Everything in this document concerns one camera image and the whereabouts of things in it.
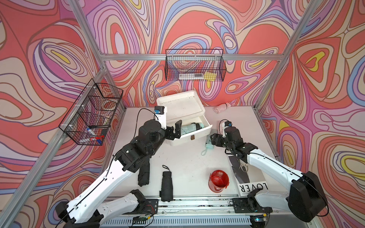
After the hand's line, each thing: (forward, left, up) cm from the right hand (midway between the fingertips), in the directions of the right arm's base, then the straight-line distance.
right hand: (215, 140), depth 85 cm
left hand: (-4, +24, +25) cm, 35 cm away
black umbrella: (-17, +43, -8) cm, 47 cm away
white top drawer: (0, +9, +9) cm, 13 cm away
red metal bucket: (-20, 0, -10) cm, 23 cm away
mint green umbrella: (+5, +14, +8) cm, 17 cm away
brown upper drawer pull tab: (-1, +14, +6) cm, 16 cm away
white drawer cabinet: (+19, +18, +11) cm, 29 cm away
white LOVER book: (-20, -15, -9) cm, 27 cm away
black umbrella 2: (-26, +30, -10) cm, 41 cm away
